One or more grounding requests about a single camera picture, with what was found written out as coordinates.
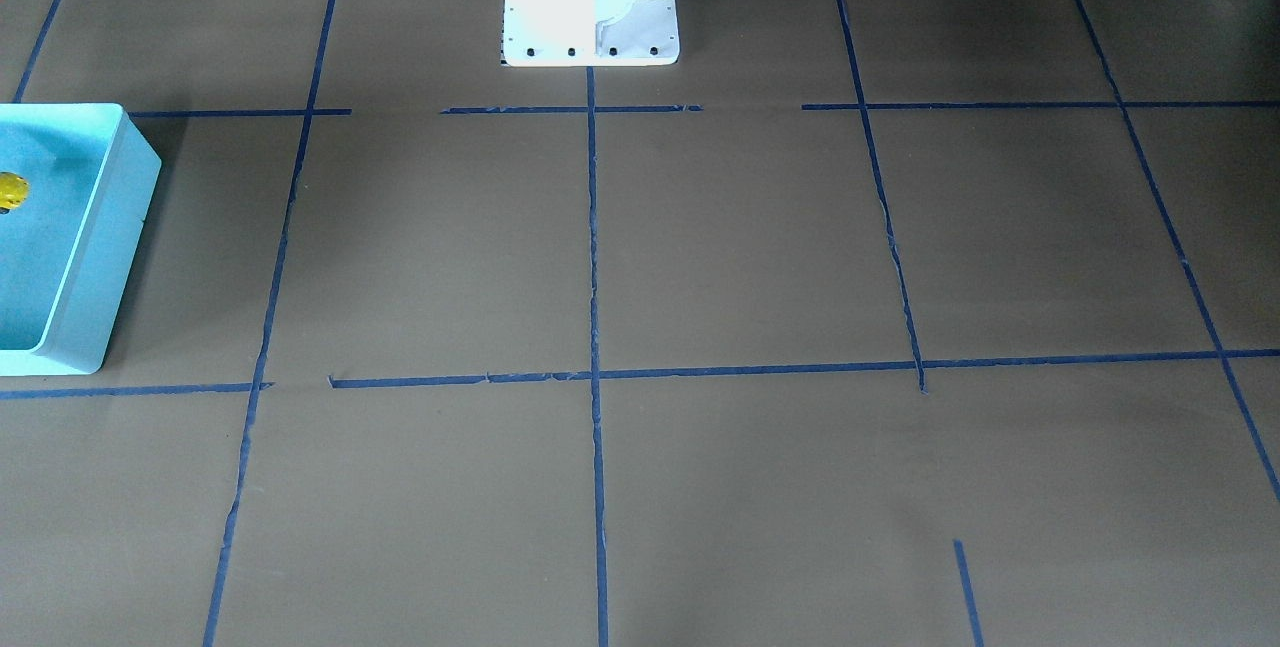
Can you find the yellow beetle toy car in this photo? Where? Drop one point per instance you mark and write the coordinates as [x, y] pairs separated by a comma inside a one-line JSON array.
[[14, 191]]

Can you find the turquoise plastic bin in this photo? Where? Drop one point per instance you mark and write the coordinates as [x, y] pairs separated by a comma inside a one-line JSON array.
[[68, 249]]

